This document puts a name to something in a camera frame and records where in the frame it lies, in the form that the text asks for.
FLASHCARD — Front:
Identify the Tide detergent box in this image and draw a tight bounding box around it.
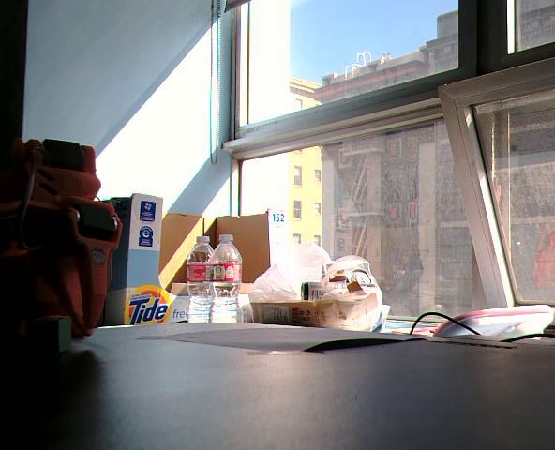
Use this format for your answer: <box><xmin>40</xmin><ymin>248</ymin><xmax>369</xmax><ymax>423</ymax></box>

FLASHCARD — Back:
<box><xmin>103</xmin><ymin>192</ymin><xmax>190</xmax><ymax>326</ymax></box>

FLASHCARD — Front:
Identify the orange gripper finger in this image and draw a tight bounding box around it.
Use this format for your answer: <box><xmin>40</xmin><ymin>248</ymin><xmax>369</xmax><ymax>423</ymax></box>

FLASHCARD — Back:
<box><xmin>69</xmin><ymin>244</ymin><xmax>118</xmax><ymax>338</ymax></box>

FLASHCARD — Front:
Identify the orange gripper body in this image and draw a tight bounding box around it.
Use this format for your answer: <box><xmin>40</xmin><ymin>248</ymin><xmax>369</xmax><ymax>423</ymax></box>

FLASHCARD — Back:
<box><xmin>23</xmin><ymin>196</ymin><xmax>124</xmax><ymax>264</ymax></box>

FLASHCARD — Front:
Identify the thin black cable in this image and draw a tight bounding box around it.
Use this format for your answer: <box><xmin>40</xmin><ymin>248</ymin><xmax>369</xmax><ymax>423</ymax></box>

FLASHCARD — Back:
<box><xmin>408</xmin><ymin>311</ymin><xmax>555</xmax><ymax>349</ymax></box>

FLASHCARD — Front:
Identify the white plastic bag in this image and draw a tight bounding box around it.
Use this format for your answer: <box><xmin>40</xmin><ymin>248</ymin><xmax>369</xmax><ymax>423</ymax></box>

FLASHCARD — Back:
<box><xmin>248</xmin><ymin>241</ymin><xmax>335</xmax><ymax>304</ymax></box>

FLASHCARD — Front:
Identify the clear plastic water bottle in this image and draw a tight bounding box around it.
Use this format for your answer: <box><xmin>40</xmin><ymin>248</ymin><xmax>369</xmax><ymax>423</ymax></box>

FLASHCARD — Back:
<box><xmin>186</xmin><ymin>235</ymin><xmax>216</xmax><ymax>324</ymax></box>
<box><xmin>209</xmin><ymin>233</ymin><xmax>244</xmax><ymax>324</ymax></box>

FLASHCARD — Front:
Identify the brown cardboard box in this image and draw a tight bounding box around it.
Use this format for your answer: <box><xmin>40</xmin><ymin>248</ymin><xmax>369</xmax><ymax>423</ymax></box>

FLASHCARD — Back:
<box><xmin>158</xmin><ymin>211</ymin><xmax>272</xmax><ymax>296</ymax></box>

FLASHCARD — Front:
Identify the white leaning window screen frame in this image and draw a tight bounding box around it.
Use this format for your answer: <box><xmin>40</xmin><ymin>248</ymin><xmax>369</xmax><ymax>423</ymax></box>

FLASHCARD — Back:
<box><xmin>438</xmin><ymin>51</ymin><xmax>555</xmax><ymax>329</ymax></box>

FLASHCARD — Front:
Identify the clear plastic bag with items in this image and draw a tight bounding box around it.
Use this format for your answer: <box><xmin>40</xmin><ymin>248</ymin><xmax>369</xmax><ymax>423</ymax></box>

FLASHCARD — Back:
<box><xmin>322</xmin><ymin>255</ymin><xmax>392</xmax><ymax>332</ymax></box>

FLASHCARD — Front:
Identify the flat printed cardboard tray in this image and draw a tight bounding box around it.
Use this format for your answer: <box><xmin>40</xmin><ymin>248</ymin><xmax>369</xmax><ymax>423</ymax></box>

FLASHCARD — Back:
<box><xmin>250</xmin><ymin>292</ymin><xmax>384</xmax><ymax>332</ymax></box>

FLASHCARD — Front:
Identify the small green can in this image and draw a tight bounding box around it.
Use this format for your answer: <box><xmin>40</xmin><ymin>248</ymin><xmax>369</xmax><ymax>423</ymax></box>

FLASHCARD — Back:
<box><xmin>300</xmin><ymin>280</ymin><xmax>328</xmax><ymax>302</ymax></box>

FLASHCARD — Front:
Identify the pink and white flat object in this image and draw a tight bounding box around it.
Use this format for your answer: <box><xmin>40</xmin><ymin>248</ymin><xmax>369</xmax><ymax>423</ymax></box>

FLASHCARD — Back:
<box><xmin>433</xmin><ymin>304</ymin><xmax>555</xmax><ymax>338</ymax></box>

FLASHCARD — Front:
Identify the white box with 152 label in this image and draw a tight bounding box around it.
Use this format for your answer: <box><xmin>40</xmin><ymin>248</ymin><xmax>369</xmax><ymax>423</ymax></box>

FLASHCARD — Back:
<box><xmin>266</xmin><ymin>208</ymin><xmax>289</xmax><ymax>257</ymax></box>

